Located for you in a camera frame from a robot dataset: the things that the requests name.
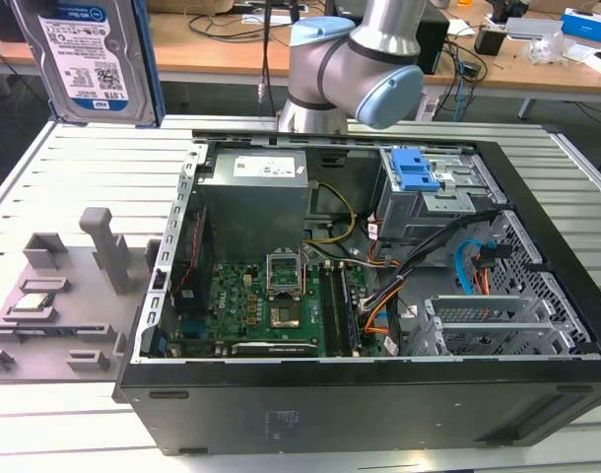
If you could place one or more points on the hard disk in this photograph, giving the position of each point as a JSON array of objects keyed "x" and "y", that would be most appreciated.
[{"x": 84, "y": 59}]

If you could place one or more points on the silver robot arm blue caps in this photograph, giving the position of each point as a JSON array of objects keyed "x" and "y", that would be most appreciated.
[{"x": 330, "y": 74}]

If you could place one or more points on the blue disk bay latch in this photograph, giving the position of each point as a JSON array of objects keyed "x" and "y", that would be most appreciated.
[{"x": 414, "y": 167}]

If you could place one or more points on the silver disk bay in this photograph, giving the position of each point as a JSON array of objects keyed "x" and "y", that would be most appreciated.
[{"x": 492, "y": 320}]

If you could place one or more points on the grey power supply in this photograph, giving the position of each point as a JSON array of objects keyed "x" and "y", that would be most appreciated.
[{"x": 256, "y": 197}]

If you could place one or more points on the black RAM slot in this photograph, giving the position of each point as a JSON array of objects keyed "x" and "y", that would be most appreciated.
[{"x": 328, "y": 310}]

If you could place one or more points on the CPU socket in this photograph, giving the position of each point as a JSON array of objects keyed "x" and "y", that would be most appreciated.
[{"x": 286, "y": 316}]

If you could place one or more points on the black RAM stick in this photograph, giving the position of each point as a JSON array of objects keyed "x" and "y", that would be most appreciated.
[{"x": 349, "y": 315}]

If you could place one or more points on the green motherboard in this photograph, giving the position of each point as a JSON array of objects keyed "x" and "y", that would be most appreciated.
[{"x": 231, "y": 305}]

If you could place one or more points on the silver drive cage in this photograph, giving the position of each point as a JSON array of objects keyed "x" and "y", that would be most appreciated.
[{"x": 404, "y": 212}]

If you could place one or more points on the black case fan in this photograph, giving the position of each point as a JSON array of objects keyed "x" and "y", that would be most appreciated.
[{"x": 194, "y": 266}]

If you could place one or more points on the black graphics card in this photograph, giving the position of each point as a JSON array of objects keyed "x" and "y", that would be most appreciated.
[{"x": 271, "y": 349}]

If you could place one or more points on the black PC case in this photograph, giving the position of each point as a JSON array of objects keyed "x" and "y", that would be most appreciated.
[{"x": 330, "y": 404}]

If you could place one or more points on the wooden desk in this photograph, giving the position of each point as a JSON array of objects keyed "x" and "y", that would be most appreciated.
[{"x": 207, "y": 54}]

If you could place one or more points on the grey parts rack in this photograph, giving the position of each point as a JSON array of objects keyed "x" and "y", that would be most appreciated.
[{"x": 84, "y": 305}]

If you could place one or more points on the small black box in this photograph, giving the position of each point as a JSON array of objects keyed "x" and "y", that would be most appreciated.
[{"x": 488, "y": 42}]

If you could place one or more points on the silver CPU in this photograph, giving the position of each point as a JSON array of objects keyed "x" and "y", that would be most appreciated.
[{"x": 32, "y": 301}]

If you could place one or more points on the flat grey device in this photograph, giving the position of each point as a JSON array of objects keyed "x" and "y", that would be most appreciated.
[{"x": 532, "y": 27}]

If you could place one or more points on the clear plastic bags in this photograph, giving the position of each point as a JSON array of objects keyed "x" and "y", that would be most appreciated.
[{"x": 552, "y": 49}]

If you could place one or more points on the blue cardboard box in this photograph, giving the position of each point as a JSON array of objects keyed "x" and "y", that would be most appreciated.
[{"x": 588, "y": 22}]

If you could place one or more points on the large black box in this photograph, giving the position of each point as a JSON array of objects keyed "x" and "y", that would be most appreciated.
[{"x": 0, "y": 20}]

